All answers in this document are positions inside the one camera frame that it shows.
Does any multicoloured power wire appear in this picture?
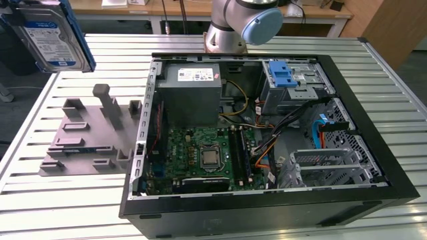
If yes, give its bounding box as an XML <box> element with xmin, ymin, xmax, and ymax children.
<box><xmin>317</xmin><ymin>122</ymin><xmax>357</xmax><ymax>151</ymax></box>

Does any hard disk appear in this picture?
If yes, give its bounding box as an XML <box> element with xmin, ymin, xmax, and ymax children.
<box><xmin>0</xmin><ymin>0</ymin><xmax>98</xmax><ymax>74</ymax></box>

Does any metal disk bay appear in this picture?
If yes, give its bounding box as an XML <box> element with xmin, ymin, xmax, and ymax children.
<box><xmin>278</xmin><ymin>148</ymin><xmax>385</xmax><ymax>188</ymax></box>

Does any grey power supply unit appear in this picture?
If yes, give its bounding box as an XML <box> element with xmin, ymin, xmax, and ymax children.
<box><xmin>157</xmin><ymin>62</ymin><xmax>223</xmax><ymax>128</ymax></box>

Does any green motherboard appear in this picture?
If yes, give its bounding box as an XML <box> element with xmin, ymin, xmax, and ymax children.
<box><xmin>146</xmin><ymin>126</ymin><xmax>269</xmax><ymax>195</ymax></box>

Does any silver CPU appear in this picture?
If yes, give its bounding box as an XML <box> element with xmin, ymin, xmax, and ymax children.
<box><xmin>202</xmin><ymin>150</ymin><xmax>221</xmax><ymax>166</ymax></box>

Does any black RAM slot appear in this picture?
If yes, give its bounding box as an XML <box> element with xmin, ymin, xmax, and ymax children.
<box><xmin>229</xmin><ymin>126</ymin><xmax>245</xmax><ymax>186</ymax></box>

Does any CPU socket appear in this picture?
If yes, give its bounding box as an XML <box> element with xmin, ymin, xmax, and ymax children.
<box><xmin>198</xmin><ymin>144</ymin><xmax>225</xmax><ymax>173</ymax></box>

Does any black graphics card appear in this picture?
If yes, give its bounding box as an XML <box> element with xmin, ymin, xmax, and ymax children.
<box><xmin>171</xmin><ymin>176</ymin><xmax>231</xmax><ymax>193</ymax></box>

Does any blue plastic drive latch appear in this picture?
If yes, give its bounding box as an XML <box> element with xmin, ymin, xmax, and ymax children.
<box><xmin>269</xmin><ymin>61</ymin><xmax>298</xmax><ymax>88</ymax></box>

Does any metal optical drive cage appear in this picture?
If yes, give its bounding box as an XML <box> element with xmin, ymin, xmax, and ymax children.
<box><xmin>259</xmin><ymin>59</ymin><xmax>337</xmax><ymax>116</ymax></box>

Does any black PC case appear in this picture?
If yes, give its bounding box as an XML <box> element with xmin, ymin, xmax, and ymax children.
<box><xmin>119</xmin><ymin>51</ymin><xmax>421</xmax><ymax>240</ymax></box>

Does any grey parts rack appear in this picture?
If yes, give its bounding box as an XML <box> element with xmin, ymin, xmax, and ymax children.
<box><xmin>36</xmin><ymin>83</ymin><xmax>143</xmax><ymax>179</ymax></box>

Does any wooden desk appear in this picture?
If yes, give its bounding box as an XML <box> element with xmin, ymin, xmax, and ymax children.
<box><xmin>71</xmin><ymin>0</ymin><xmax>355</xmax><ymax>38</ymax></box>

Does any white box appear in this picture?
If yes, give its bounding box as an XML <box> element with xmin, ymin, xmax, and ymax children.
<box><xmin>102</xmin><ymin>0</ymin><xmax>130</xmax><ymax>10</ymax></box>

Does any grey desk foot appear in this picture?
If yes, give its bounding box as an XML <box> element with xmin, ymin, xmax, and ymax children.
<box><xmin>0</xmin><ymin>82</ymin><xmax>16</xmax><ymax>103</ymax></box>

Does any wooden cabinet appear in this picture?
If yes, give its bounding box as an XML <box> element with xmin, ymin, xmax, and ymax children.
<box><xmin>339</xmin><ymin>0</ymin><xmax>427</xmax><ymax>68</ymax></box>

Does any yellow wire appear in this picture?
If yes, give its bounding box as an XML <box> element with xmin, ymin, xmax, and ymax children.
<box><xmin>219</xmin><ymin>79</ymin><xmax>250</xmax><ymax>117</ymax></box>

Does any black cable bundle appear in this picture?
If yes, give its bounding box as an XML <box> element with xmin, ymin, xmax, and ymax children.
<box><xmin>253</xmin><ymin>97</ymin><xmax>335</xmax><ymax>157</ymax></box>

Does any orange wire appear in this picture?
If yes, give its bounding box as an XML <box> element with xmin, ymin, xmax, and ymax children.
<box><xmin>254</xmin><ymin>149</ymin><xmax>273</xmax><ymax>171</ymax></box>

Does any blue data wire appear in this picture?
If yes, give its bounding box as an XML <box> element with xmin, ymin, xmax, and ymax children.
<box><xmin>311</xmin><ymin>113</ymin><xmax>335</xmax><ymax>151</ymax></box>

